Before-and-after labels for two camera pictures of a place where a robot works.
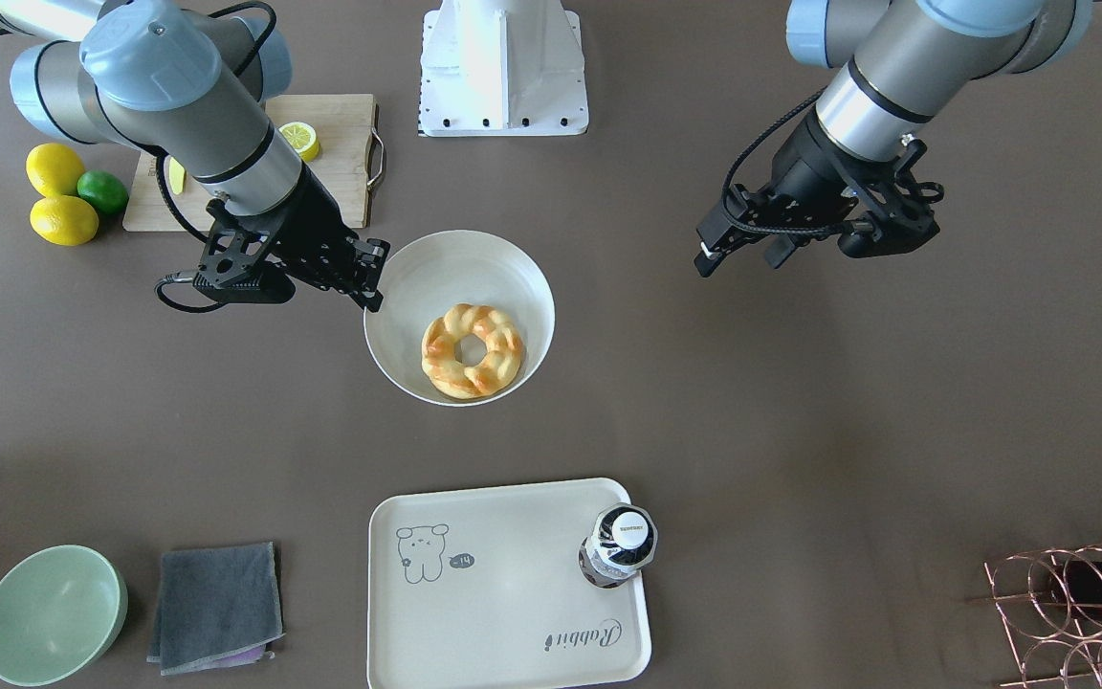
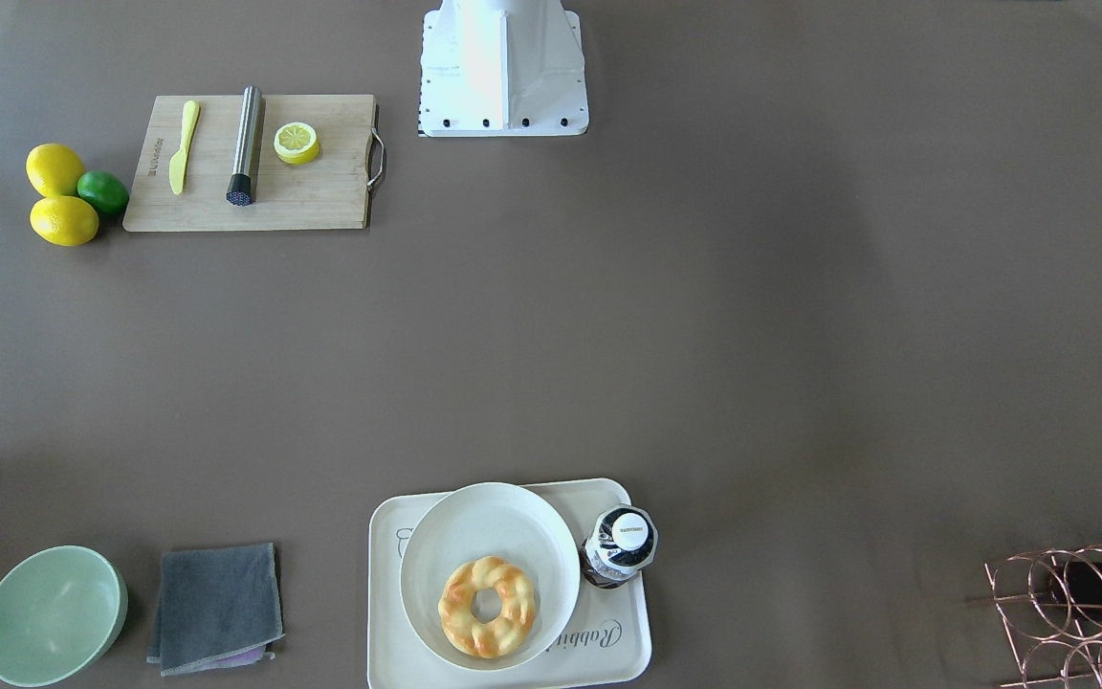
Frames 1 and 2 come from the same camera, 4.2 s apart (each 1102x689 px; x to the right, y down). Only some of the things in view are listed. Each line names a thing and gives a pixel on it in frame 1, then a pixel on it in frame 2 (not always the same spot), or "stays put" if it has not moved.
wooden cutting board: (346, 166) stays put
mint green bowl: (53, 616) stays put
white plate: (467, 317) to (524, 529)
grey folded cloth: (216, 608) stays put
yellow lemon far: (54, 169) stays put
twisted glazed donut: (443, 366) to (487, 608)
